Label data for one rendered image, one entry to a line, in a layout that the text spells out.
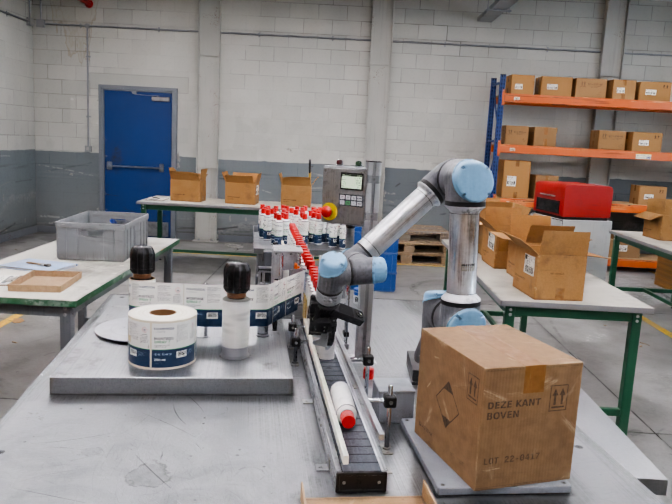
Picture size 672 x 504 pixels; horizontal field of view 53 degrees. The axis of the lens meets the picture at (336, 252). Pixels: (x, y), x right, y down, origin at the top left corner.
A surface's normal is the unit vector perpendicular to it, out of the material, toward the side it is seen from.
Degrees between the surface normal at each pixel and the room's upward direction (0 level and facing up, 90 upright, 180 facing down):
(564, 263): 91
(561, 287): 89
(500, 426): 90
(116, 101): 90
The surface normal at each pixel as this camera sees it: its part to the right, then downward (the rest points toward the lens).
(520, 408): 0.32, 0.17
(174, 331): 0.51, 0.17
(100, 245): 0.04, 0.16
